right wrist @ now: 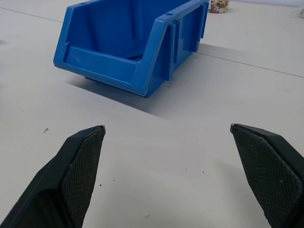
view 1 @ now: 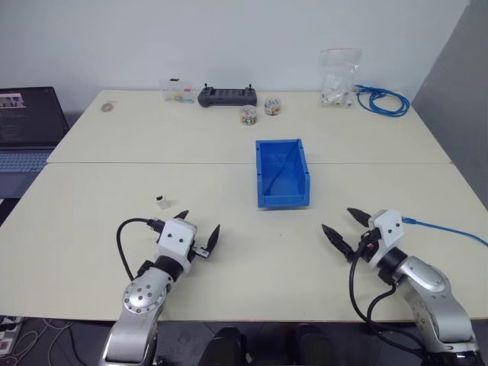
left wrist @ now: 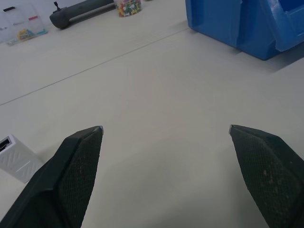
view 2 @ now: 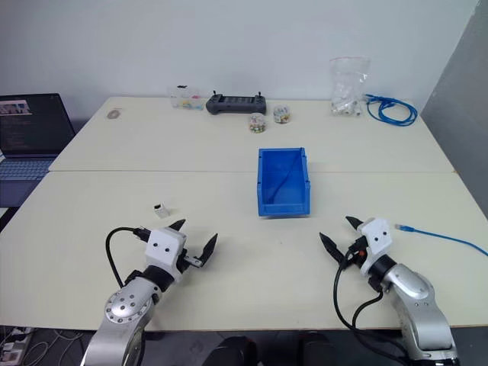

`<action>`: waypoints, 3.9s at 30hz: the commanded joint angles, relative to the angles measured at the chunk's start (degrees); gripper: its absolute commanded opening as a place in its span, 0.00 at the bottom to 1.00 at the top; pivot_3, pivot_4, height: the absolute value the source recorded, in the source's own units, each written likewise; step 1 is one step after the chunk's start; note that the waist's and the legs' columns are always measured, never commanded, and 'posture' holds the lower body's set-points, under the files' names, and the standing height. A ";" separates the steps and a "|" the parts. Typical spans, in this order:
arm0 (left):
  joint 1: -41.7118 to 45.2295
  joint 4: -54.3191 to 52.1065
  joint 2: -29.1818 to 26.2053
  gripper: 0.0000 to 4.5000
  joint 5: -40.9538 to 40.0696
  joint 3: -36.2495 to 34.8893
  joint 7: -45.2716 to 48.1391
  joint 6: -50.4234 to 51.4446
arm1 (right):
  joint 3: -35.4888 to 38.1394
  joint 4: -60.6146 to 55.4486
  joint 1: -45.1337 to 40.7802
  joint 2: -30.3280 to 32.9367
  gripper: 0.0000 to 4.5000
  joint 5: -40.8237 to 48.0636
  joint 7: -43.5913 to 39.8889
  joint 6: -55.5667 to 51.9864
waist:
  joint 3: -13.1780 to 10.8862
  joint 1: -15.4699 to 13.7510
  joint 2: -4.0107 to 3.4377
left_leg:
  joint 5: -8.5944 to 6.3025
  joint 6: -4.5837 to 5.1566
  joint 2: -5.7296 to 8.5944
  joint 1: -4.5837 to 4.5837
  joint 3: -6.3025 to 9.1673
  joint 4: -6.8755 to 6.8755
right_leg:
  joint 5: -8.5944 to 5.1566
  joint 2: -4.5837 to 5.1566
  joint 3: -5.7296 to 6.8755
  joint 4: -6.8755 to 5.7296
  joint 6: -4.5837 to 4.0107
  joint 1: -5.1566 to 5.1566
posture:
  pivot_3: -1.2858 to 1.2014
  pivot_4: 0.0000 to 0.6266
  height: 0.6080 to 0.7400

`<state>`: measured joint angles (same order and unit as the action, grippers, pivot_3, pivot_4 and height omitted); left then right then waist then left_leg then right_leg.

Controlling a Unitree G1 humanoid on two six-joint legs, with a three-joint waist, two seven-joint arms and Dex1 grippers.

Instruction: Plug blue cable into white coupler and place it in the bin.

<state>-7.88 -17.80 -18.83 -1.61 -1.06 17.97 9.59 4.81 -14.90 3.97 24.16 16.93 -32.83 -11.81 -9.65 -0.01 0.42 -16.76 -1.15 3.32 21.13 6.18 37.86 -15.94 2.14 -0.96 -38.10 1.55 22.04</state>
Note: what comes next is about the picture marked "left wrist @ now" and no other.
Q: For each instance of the clear jar of coloured pins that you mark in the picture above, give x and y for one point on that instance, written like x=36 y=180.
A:
x=129 y=7

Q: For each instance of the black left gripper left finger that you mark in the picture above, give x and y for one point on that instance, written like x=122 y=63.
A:
x=59 y=185

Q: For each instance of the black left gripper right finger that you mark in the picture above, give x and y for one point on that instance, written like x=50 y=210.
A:
x=273 y=175

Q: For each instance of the white ribbed box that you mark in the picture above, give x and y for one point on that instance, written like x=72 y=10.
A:
x=16 y=159

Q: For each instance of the clear plastic parts box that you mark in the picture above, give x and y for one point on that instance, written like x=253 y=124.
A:
x=20 y=23

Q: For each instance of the blue plastic storage bin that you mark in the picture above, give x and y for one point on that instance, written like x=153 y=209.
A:
x=244 y=23

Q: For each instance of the dark grey handheld controller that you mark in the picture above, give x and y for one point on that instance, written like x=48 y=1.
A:
x=73 y=14

